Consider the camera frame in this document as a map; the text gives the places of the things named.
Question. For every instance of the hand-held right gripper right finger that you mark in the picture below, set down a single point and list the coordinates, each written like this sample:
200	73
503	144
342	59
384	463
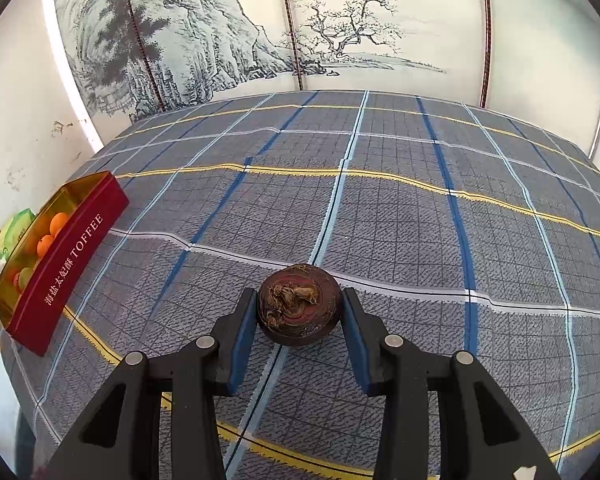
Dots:
355	340

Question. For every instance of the orange tangerine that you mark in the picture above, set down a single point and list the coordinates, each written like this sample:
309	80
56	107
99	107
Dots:
59	221
44	244

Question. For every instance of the brown water chestnut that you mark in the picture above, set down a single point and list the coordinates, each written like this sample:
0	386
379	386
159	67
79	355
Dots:
297	305

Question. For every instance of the green round fruit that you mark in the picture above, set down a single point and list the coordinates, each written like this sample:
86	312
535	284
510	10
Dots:
25	276

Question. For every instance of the landscape painting screen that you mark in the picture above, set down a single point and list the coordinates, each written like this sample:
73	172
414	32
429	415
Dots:
205	35

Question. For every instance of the grey plaid tablecloth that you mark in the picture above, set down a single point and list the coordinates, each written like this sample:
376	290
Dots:
430	260

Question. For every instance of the red tin box gold interior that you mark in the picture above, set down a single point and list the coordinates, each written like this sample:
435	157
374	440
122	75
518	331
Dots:
70	265

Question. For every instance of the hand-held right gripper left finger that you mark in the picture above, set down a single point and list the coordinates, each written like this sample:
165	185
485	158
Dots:
242	340

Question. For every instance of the green tissue pack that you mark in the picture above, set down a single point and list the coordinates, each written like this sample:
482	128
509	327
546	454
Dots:
15	225

